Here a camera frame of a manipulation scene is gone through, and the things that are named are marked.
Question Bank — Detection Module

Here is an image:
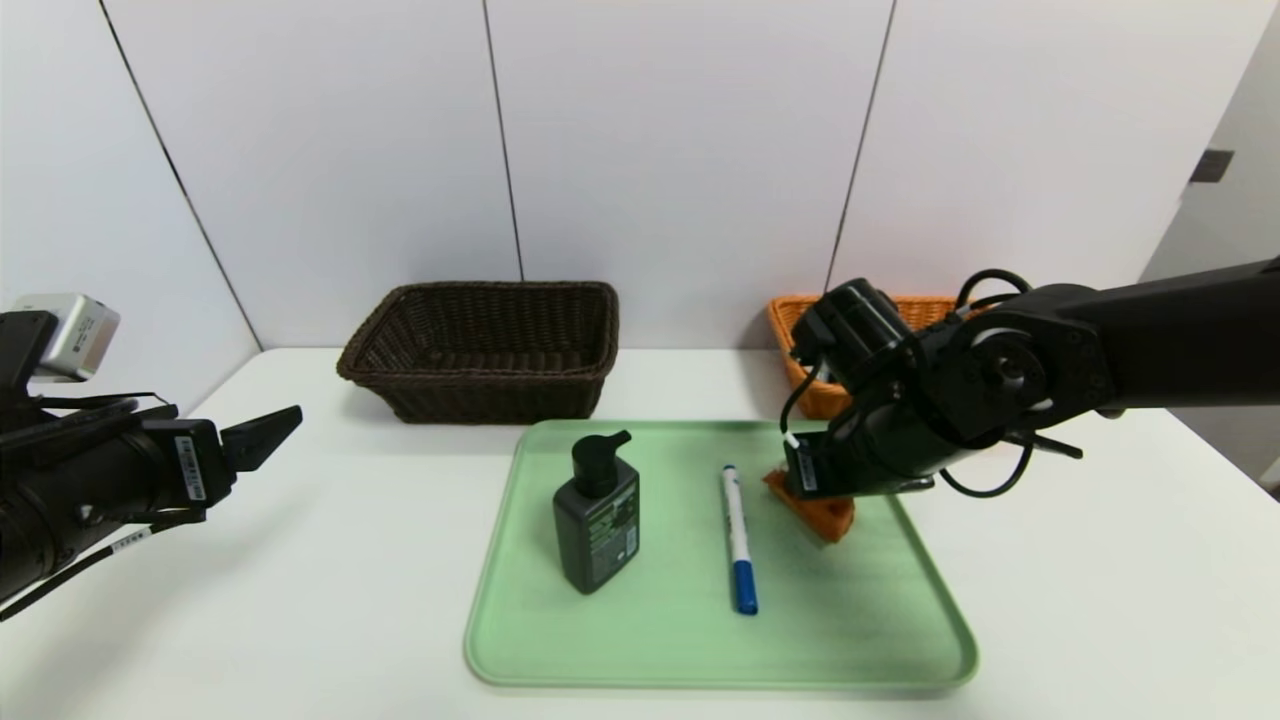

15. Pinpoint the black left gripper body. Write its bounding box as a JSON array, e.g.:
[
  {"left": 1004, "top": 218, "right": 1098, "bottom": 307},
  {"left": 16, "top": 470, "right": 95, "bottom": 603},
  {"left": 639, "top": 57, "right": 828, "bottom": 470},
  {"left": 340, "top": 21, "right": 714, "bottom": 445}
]
[{"left": 43, "top": 418, "right": 237, "bottom": 555}]

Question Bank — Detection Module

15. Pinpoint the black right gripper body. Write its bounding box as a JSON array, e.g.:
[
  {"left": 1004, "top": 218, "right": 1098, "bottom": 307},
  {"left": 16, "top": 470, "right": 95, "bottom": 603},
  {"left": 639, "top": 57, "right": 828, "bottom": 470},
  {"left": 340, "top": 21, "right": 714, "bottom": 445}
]
[{"left": 783, "top": 401, "right": 967, "bottom": 500}]

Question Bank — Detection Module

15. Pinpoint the orange cake slice toy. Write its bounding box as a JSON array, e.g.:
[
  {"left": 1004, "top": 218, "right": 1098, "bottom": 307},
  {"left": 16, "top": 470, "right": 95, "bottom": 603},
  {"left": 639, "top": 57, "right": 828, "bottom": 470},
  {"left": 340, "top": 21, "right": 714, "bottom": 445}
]
[{"left": 763, "top": 468, "right": 857, "bottom": 544}]

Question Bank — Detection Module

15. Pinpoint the black pump soap bottle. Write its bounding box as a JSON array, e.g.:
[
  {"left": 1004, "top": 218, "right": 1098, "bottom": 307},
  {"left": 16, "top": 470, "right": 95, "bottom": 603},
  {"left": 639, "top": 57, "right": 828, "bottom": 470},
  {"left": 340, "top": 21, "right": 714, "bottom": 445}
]
[{"left": 551, "top": 430, "right": 641, "bottom": 596}]

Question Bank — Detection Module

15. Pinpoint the orange wicker basket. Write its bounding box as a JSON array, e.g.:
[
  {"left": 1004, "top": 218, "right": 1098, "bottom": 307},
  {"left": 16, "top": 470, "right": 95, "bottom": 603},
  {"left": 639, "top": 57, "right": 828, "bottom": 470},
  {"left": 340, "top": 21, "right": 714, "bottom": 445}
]
[{"left": 768, "top": 294, "right": 966, "bottom": 421}]

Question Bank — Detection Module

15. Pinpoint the dark brown wicker basket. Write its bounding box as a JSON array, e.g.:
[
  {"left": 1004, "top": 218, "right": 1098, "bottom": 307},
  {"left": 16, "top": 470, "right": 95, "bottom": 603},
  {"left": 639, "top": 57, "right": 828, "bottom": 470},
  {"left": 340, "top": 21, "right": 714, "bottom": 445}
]
[{"left": 336, "top": 281, "right": 620, "bottom": 425}]

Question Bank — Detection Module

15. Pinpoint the white blue marker pen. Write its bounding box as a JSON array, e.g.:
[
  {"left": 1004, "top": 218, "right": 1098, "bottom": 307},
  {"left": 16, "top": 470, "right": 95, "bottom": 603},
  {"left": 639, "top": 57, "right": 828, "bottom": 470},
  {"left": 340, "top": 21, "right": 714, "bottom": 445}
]
[{"left": 719, "top": 464, "right": 759, "bottom": 616}]

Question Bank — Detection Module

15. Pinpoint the light green plastic tray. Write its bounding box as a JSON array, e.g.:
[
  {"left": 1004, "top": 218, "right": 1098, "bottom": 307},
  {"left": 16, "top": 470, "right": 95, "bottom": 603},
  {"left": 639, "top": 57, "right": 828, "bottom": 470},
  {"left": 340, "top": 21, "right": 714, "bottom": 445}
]
[{"left": 463, "top": 418, "right": 979, "bottom": 691}]

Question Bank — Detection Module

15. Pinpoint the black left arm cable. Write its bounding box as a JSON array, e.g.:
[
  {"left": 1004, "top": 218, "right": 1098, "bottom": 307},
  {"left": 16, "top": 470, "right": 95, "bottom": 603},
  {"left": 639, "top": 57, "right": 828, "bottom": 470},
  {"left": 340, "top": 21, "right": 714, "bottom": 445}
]
[{"left": 0, "top": 510, "right": 206, "bottom": 621}]

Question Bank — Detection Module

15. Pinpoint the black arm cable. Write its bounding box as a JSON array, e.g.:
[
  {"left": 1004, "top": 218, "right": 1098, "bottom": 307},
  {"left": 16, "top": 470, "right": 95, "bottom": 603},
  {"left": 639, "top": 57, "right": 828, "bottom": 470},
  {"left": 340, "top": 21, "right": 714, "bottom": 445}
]
[
  {"left": 938, "top": 430, "right": 1086, "bottom": 499},
  {"left": 0, "top": 510, "right": 206, "bottom": 621}
]

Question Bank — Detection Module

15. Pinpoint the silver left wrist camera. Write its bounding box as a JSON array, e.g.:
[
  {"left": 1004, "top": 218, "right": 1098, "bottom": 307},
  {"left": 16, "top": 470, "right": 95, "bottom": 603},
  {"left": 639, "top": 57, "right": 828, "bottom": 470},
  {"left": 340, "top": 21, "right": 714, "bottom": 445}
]
[{"left": 10, "top": 293, "right": 121, "bottom": 384}]

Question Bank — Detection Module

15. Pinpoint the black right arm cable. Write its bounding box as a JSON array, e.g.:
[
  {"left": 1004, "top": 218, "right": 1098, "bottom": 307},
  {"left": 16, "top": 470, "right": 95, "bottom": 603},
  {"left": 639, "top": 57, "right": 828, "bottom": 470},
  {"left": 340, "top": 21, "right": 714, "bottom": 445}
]
[{"left": 938, "top": 430, "right": 1086, "bottom": 499}]

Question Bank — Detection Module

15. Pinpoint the black left camera bracket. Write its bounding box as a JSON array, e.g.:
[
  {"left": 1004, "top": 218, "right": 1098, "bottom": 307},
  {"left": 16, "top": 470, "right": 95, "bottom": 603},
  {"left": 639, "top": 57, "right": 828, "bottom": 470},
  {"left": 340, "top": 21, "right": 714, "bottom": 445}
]
[{"left": 0, "top": 310, "right": 59, "bottom": 401}]

